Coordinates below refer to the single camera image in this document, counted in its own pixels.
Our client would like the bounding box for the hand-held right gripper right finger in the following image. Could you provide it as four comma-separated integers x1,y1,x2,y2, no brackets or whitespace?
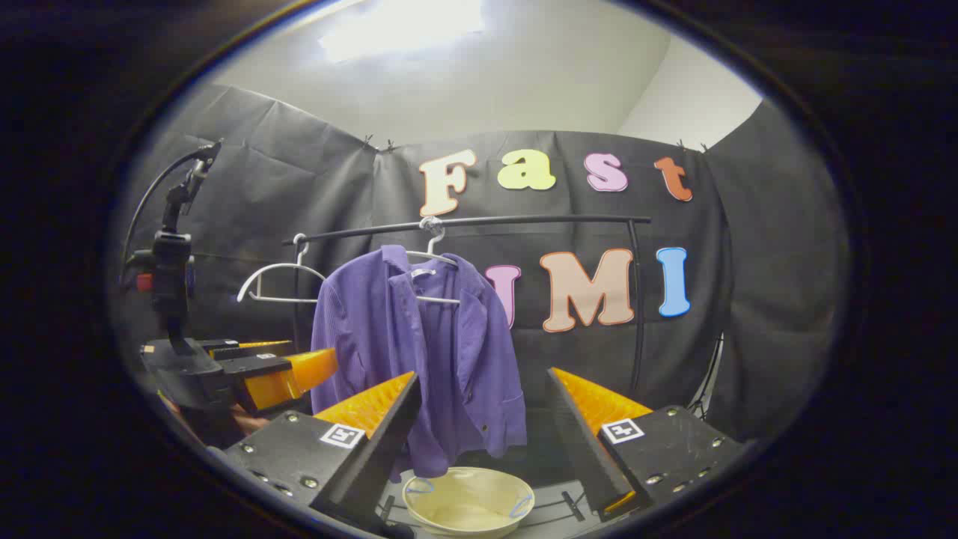
546,367,745,523

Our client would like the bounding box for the purple corduroy shirt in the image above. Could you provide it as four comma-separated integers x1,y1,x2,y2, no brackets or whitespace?
311,245,528,480

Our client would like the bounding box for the black cable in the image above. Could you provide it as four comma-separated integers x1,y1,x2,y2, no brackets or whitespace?
120,146,207,267

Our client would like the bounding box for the white wire clothes hanger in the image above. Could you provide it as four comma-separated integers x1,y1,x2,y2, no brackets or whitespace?
237,234,328,304
404,216,463,306

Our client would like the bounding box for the cream laundry hamper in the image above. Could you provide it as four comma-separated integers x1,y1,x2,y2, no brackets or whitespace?
402,466,536,538

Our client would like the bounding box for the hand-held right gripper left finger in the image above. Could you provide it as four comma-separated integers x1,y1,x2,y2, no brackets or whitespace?
223,371,421,538

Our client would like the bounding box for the black metal clothes rack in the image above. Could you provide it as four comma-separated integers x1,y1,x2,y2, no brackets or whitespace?
281,214,652,525

